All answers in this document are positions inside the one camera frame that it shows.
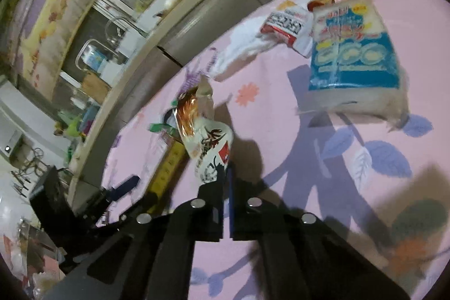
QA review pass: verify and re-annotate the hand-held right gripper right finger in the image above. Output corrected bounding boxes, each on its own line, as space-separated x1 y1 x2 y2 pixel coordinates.
227 166 412 300

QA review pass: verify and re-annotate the small yellow box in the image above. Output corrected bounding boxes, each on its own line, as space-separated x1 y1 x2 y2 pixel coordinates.
148 142 188 202

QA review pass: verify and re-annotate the blue white snack bag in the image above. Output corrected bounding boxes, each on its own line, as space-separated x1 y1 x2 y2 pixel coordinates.
307 0 410 127

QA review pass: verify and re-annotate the white plastic bag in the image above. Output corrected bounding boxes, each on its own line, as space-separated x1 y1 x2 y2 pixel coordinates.
211 22 278 81

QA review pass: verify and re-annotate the blue white detergent bottle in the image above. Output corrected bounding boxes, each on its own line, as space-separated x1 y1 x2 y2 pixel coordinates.
86 47 106 70

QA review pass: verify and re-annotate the red white snack packet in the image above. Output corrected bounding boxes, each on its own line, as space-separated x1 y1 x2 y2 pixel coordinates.
260 3 313 58

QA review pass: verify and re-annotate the square steel faucet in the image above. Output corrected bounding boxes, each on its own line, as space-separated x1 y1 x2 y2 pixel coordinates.
75 39 120 70

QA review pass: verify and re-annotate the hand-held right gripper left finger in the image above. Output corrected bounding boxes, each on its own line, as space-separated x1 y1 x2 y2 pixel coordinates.
42 164 226 300

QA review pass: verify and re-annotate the curved steel faucet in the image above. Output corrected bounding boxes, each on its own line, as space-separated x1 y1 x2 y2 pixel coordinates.
105 17 141 44

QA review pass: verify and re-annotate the wall poster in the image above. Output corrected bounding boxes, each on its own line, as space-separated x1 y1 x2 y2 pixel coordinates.
0 0 95 93

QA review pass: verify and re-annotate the green wrapper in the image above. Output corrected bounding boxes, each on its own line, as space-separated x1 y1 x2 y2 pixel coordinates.
149 122 176 132

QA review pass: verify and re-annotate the wooden cutting board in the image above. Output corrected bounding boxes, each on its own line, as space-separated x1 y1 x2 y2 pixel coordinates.
82 71 111 104

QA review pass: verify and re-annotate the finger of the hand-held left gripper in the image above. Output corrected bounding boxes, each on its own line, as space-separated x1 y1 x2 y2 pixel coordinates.
95 193 159 227
100 174 141 202

